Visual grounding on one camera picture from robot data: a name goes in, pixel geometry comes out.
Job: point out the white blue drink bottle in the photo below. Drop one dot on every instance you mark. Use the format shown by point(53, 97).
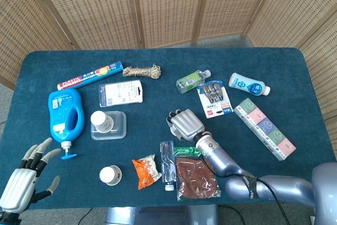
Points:
point(247, 84)

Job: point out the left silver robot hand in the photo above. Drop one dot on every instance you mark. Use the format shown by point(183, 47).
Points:
point(17, 190)

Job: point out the white card blister pack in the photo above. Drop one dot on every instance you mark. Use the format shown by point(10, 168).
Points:
point(121, 93)

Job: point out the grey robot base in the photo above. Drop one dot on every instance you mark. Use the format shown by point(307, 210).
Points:
point(160, 215)

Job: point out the paper cup fern purple flower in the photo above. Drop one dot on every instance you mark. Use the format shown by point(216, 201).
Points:
point(108, 175)

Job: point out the clear plastic food container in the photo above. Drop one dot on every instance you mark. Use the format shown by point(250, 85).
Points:
point(119, 127)

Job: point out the bamboo folding screen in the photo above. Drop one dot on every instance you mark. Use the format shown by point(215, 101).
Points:
point(168, 11)

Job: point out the paper cup blue flower print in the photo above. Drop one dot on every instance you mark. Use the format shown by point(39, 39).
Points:
point(100, 119)

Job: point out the metal clips on card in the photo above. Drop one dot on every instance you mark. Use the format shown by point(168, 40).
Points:
point(214, 101)

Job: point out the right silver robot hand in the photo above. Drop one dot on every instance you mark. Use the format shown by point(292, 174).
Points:
point(187, 123)

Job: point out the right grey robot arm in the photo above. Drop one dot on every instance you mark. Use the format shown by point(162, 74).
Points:
point(289, 186)

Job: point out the multicolour tissue pack row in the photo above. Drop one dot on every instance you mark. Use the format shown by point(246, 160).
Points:
point(263, 127)

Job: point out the orange white snack bag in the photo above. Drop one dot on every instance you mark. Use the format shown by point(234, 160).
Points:
point(144, 172)

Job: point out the small clear bottle green label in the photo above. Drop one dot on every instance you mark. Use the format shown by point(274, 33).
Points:
point(190, 80)

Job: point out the blue detergent pump bottle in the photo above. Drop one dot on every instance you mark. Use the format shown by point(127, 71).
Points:
point(59, 114)

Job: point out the brown cloth in clear bag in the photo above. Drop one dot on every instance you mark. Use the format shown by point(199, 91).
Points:
point(192, 180)

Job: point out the empty clear water bottle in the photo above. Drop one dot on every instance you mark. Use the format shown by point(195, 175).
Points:
point(168, 164)

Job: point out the blue plastic wrap box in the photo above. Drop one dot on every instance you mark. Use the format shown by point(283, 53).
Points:
point(89, 76)

